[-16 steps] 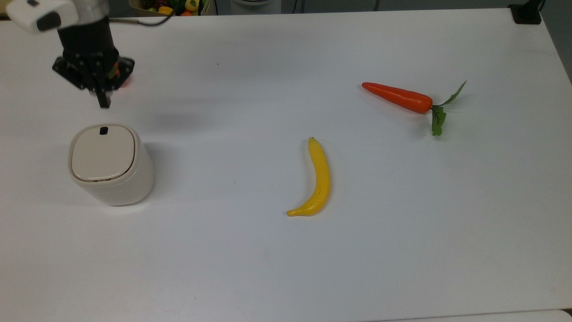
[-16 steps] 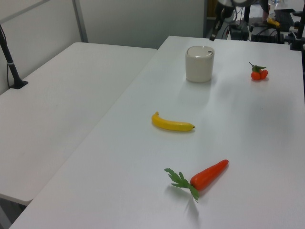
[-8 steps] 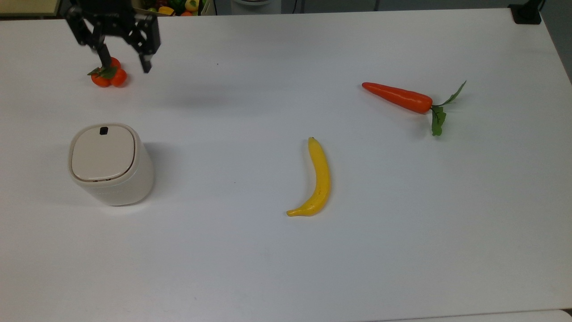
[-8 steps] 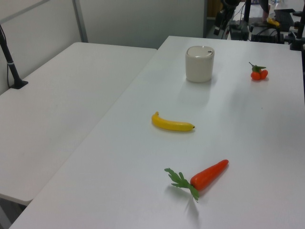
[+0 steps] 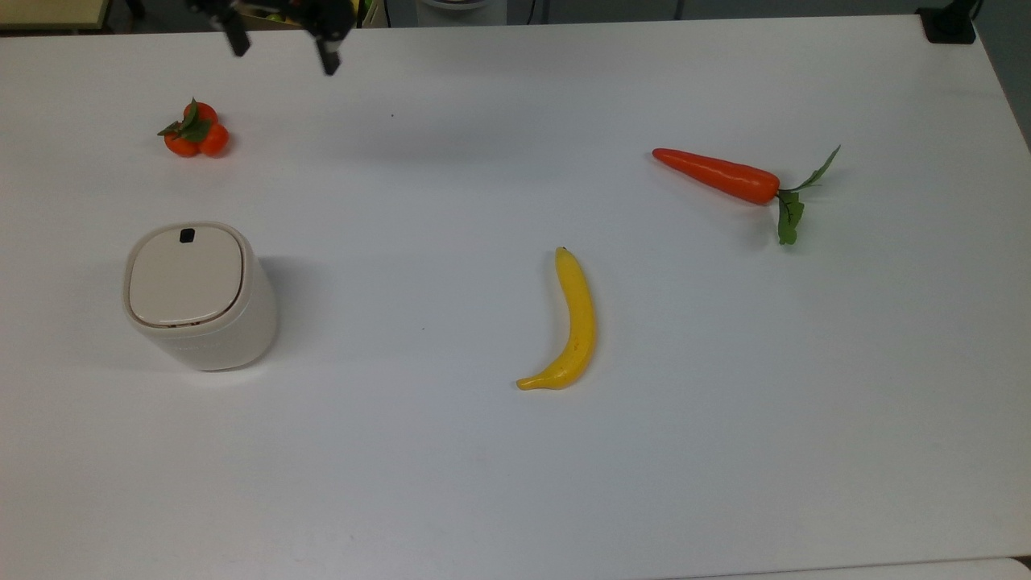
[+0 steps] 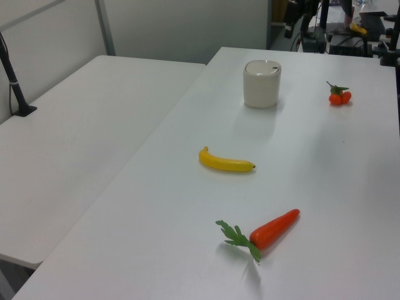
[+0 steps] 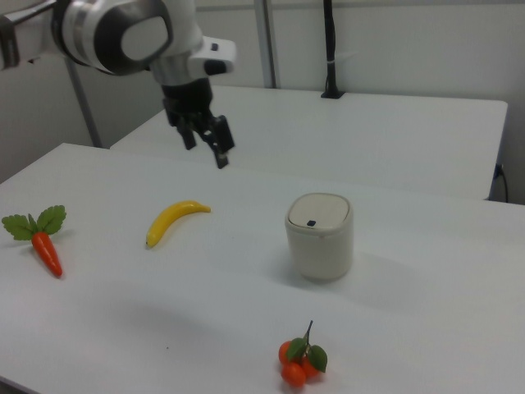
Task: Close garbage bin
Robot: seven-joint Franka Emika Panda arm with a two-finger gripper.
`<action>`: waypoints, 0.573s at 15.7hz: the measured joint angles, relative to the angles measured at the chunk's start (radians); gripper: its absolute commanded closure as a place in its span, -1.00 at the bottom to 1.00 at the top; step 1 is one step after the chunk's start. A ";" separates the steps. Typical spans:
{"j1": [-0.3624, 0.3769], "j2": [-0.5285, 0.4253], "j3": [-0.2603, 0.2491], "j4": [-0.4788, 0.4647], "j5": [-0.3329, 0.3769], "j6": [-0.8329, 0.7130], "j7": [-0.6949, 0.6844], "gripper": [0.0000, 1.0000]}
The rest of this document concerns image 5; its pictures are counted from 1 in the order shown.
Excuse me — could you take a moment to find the basket of toy fruit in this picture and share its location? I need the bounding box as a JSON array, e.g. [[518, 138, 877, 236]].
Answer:
[[234, 0, 379, 30]]

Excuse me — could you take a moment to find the black table clamp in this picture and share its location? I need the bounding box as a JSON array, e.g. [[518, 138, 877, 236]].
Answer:
[[917, 0, 979, 45]]

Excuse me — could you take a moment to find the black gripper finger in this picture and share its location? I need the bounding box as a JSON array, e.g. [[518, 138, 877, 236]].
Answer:
[[290, 0, 359, 77], [186, 0, 253, 58]]

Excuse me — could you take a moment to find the orange tangerine cluster with leaves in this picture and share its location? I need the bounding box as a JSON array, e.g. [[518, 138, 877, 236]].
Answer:
[[157, 97, 231, 159]]

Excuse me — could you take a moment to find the light wooden table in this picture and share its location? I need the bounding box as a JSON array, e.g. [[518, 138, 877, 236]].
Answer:
[[0, 0, 114, 34]]

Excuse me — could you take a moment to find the cream garbage bin with lid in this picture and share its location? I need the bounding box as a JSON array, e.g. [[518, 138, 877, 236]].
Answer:
[[122, 222, 279, 372]]

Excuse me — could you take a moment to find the orange toy carrot with leaves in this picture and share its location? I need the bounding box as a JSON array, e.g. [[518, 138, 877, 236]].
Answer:
[[652, 144, 842, 246]]

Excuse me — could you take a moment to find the yellow toy banana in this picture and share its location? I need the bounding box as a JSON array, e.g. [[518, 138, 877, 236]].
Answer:
[[516, 246, 598, 392]]

